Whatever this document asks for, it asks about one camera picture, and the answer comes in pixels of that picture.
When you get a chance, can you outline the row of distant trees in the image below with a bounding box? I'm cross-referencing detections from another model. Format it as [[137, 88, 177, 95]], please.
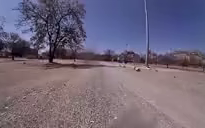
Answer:
[[54, 48, 205, 69]]

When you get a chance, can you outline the large bare tree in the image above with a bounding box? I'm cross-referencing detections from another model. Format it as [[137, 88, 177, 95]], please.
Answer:
[[14, 0, 88, 64]]

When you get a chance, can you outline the pale rock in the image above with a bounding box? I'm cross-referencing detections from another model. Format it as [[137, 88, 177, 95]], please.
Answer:
[[133, 66, 142, 73]]

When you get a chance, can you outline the distant pale building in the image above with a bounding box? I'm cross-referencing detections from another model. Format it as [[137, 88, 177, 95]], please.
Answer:
[[171, 50, 204, 65]]

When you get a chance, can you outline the dark leafy tree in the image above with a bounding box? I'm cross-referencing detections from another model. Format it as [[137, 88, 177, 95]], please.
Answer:
[[0, 16, 39, 62]]

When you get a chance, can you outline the tall pale pole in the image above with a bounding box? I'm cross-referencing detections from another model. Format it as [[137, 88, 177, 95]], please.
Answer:
[[143, 0, 151, 69]]

